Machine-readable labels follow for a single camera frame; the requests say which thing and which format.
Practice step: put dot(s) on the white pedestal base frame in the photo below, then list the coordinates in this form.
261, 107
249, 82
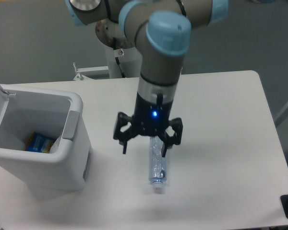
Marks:
90, 73

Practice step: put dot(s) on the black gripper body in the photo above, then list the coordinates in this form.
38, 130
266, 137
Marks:
150, 119

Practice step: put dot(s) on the white paper wrapper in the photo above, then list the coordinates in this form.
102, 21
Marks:
55, 145

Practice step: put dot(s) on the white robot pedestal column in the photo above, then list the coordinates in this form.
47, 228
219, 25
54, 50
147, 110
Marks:
123, 59

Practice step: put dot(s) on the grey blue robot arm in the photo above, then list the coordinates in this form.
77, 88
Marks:
161, 32

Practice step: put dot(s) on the blue yellow package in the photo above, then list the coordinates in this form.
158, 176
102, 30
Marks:
39, 143

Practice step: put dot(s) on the white open trash can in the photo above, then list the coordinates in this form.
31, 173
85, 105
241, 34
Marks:
25, 110

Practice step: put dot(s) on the clear plastic bottle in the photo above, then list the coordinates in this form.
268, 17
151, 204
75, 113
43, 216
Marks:
157, 173

